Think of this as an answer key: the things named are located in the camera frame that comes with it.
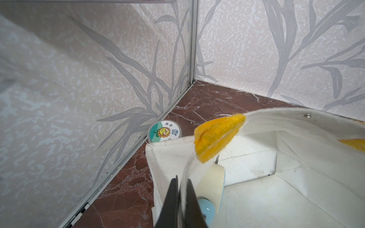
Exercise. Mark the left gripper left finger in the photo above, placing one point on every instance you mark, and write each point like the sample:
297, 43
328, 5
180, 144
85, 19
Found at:
169, 214

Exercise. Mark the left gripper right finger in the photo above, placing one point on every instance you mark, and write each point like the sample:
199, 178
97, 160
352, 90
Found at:
191, 213

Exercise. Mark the blue twin bell alarm clock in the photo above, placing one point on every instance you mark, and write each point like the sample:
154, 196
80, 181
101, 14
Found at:
210, 190

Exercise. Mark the white canvas tote bag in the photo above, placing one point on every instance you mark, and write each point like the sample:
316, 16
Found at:
285, 168

